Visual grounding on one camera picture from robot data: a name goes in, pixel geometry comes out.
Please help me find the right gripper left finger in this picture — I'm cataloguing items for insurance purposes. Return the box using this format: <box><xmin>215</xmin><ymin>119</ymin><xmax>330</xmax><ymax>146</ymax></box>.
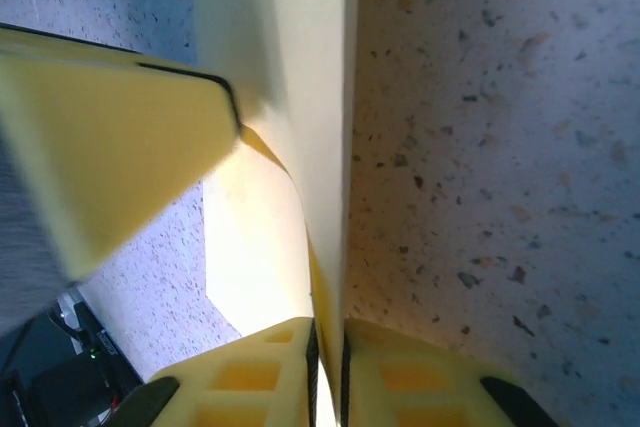
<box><xmin>110</xmin><ymin>316</ymin><xmax>320</xmax><ymax>427</ymax></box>

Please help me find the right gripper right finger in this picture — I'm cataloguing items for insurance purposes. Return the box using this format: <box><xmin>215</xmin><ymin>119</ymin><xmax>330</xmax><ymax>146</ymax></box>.
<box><xmin>341</xmin><ymin>316</ymin><xmax>564</xmax><ymax>427</ymax></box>

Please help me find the yellow paper sheet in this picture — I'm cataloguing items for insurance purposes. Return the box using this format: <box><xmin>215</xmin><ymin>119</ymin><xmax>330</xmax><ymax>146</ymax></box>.
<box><xmin>192</xmin><ymin>0</ymin><xmax>362</xmax><ymax>427</ymax></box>

